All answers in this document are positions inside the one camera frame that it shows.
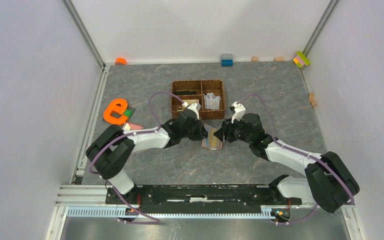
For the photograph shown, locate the pink picture card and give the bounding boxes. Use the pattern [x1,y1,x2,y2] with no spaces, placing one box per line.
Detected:
[122,122,144,131]

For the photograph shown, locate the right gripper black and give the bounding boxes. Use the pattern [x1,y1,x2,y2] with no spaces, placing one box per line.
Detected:
[213,115,253,144]

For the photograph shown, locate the grey cards in basket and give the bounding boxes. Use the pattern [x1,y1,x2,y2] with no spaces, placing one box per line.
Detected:
[203,92,222,111]

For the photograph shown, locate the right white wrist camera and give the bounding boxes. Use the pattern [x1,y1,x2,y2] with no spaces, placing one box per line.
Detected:
[229,101,246,124]

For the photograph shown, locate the curved tan wooden piece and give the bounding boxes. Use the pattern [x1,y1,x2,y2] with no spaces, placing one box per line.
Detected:
[308,92,318,108]

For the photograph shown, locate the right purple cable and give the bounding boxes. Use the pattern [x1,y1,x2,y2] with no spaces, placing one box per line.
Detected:
[236,93,356,226]

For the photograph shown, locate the orange tape dispenser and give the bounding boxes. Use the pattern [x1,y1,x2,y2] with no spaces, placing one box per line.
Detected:
[103,98,128,126]

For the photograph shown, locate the black item in basket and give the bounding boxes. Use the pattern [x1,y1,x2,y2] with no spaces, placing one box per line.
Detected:
[174,90,198,96]

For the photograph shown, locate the light blue cable duct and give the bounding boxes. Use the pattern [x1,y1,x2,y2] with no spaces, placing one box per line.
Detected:
[66,206,279,220]

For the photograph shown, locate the green toy block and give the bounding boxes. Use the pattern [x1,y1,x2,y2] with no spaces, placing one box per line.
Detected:
[123,109,134,118]

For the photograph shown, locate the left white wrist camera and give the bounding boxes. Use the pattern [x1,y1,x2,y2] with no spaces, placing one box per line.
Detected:
[182,101,201,120]

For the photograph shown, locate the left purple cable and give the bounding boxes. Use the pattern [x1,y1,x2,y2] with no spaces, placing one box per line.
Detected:
[88,91,188,225]

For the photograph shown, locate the purple cable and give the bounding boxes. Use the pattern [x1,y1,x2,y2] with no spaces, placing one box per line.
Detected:
[88,91,188,225]
[236,93,356,226]

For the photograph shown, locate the brown woven divided basket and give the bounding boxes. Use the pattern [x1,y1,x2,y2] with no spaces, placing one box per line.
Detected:
[171,79,226,120]

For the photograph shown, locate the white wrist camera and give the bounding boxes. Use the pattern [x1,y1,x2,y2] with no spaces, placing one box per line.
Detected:
[229,101,246,124]
[182,101,201,120]

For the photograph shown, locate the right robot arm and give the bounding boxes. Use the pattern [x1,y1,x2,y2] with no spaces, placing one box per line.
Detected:
[213,113,360,213]

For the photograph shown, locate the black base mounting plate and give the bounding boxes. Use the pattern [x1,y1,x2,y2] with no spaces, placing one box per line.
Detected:
[123,184,302,214]

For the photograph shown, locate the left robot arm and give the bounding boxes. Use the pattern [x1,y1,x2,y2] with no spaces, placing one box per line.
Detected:
[85,109,208,204]

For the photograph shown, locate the yellow VIP card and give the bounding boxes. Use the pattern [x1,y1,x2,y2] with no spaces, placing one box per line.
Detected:
[183,99,200,105]

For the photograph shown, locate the small tan wooden block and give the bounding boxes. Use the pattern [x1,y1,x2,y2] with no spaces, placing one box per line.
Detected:
[251,56,259,62]

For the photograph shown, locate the orange round cap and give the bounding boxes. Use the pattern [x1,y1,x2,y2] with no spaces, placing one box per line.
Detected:
[114,57,127,66]

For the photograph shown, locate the blue grey toy bricks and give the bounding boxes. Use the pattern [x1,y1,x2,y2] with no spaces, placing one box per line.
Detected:
[220,53,234,67]

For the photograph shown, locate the green pink toy bricks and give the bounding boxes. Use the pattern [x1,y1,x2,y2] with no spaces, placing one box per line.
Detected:
[293,51,311,69]

